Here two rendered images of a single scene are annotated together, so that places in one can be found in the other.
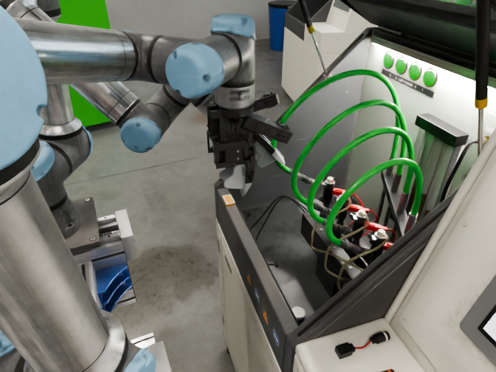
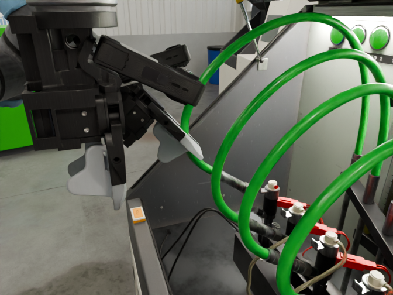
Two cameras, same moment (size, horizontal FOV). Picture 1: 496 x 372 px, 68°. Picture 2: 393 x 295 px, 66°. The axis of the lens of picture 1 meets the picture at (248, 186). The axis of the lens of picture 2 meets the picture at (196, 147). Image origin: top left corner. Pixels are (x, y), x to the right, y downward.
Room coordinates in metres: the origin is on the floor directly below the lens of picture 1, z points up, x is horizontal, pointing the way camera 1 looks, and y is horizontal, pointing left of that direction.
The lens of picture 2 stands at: (0.38, -0.08, 1.43)
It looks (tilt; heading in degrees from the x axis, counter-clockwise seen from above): 24 degrees down; 0
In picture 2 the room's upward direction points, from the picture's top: straight up
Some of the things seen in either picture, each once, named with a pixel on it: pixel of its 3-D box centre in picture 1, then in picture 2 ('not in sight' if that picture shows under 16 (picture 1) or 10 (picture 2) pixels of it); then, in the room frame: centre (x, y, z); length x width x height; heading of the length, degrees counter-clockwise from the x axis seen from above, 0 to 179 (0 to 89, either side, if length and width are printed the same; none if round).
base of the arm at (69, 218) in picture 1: (47, 212); not in sight; (0.78, 0.53, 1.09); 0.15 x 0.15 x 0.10
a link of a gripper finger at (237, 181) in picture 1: (236, 181); (96, 182); (0.66, 0.02, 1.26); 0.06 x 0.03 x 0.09; 109
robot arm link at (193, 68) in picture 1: (195, 64); not in sight; (0.59, 0.08, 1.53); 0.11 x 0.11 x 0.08; 65
